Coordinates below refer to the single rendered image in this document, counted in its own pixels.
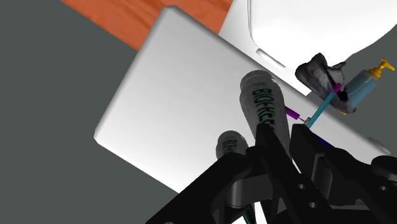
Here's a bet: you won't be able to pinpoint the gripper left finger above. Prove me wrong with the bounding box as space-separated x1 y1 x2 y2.
144 123 337 224

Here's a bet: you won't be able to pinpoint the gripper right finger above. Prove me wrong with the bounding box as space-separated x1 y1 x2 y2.
289 123 397 224

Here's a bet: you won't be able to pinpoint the white bottle with teal lettering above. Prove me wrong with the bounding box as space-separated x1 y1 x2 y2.
239 69 293 159
216 130 249 160

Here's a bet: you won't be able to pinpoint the purple thin stick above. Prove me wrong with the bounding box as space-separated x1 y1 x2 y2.
284 106 309 123

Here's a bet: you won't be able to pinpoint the teal and purple toothbrush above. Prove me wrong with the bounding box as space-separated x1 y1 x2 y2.
305 82 344 129

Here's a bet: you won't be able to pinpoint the blue soap dispenser yellow pump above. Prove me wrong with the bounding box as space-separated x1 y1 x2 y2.
343 57 396 108

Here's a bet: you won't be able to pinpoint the grey crumpled cloth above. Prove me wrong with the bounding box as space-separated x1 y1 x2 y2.
294 52 358 115

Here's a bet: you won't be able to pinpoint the white toilet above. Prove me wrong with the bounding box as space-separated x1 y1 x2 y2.
93 0 397 224

